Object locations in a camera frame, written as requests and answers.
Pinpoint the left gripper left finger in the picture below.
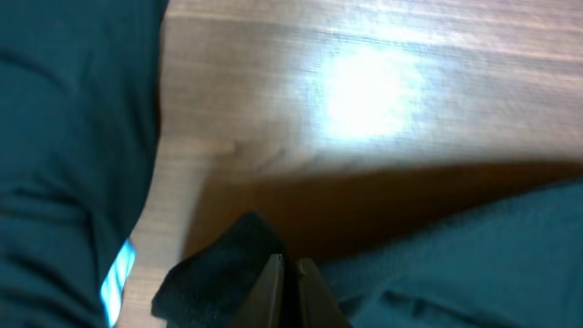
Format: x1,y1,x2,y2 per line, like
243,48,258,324
231,254,285,328

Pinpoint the black clothes pile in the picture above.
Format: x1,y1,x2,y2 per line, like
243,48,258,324
1,0,167,327

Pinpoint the light blue garment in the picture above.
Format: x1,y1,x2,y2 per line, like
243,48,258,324
100,239,136,328

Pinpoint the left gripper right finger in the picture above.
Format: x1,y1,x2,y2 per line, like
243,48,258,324
297,258,352,328

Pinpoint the black t-shirt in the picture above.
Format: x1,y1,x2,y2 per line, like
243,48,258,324
151,181,582,327

